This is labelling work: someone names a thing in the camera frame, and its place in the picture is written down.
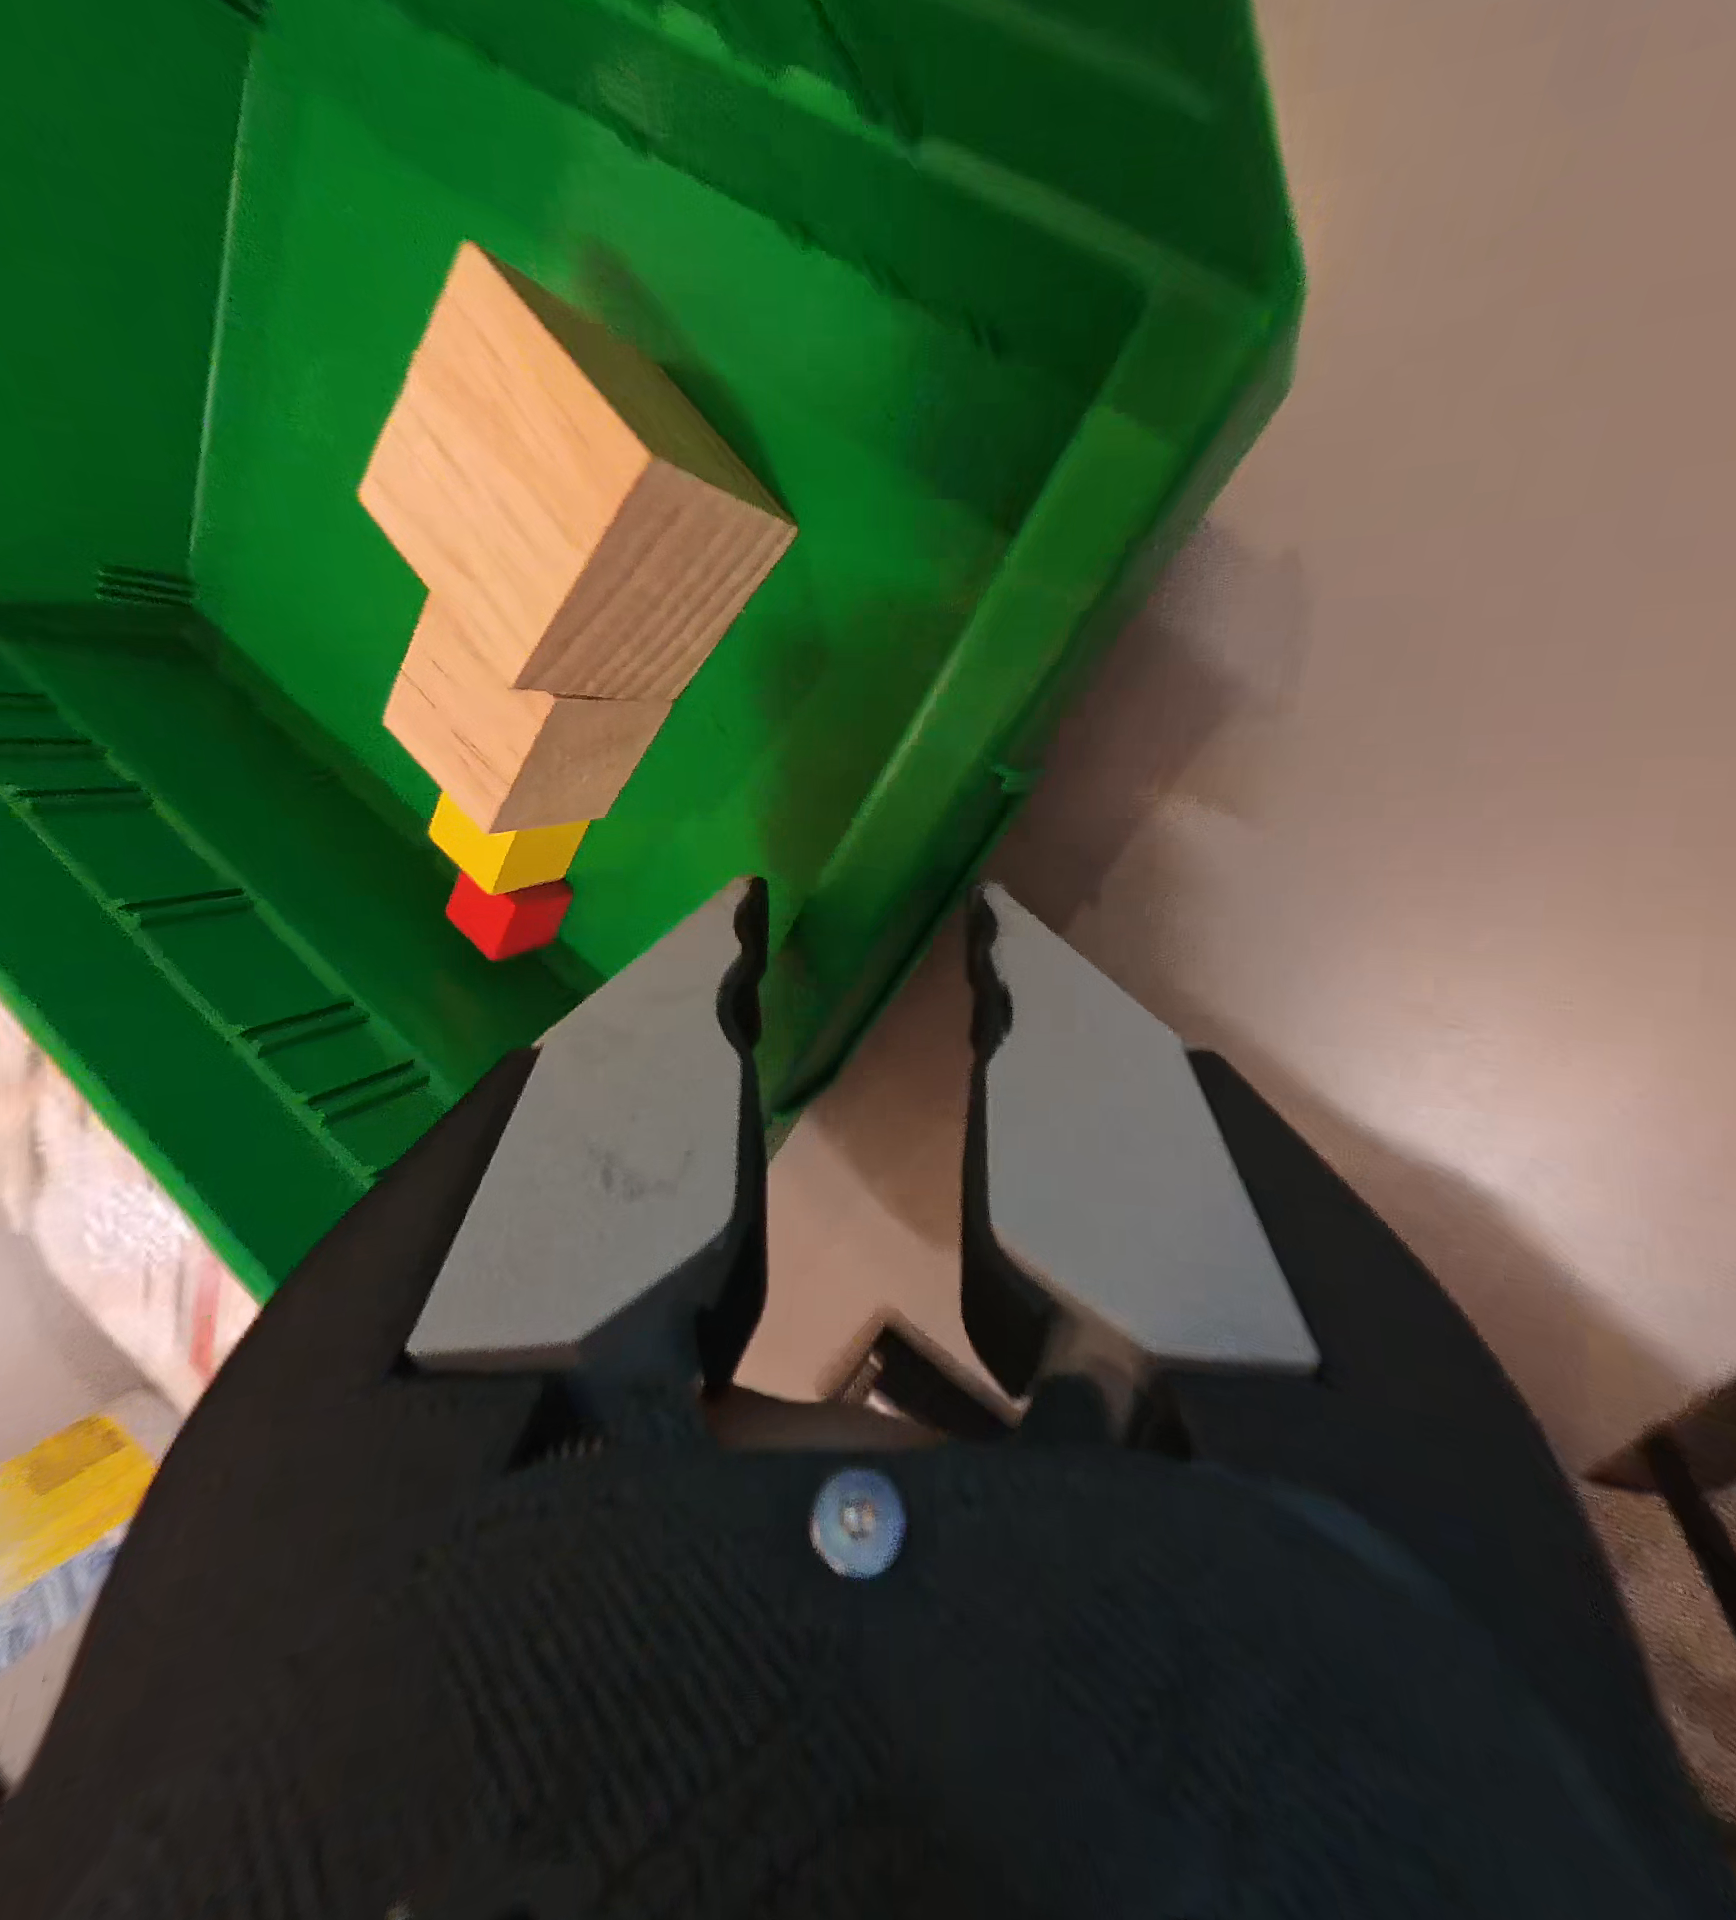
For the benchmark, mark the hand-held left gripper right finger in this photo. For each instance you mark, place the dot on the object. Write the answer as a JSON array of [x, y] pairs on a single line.
[[1122, 1201]]

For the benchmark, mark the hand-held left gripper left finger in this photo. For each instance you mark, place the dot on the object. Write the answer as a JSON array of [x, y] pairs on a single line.
[[583, 1201]]

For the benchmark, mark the small red cube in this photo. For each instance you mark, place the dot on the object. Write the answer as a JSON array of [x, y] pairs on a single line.
[[508, 919]]

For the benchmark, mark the small yellow cube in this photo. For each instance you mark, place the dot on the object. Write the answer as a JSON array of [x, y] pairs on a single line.
[[508, 854]]

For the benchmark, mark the medium wooden cube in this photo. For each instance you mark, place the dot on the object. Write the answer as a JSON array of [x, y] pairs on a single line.
[[539, 764]]

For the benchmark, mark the large wooden cube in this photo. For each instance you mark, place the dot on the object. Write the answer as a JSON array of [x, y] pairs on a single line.
[[508, 465]]

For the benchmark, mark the green plastic bin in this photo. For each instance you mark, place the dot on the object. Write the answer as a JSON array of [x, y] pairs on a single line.
[[883, 451]]

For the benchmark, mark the laminated printed sheet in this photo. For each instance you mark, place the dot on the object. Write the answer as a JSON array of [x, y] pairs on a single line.
[[102, 1231]]

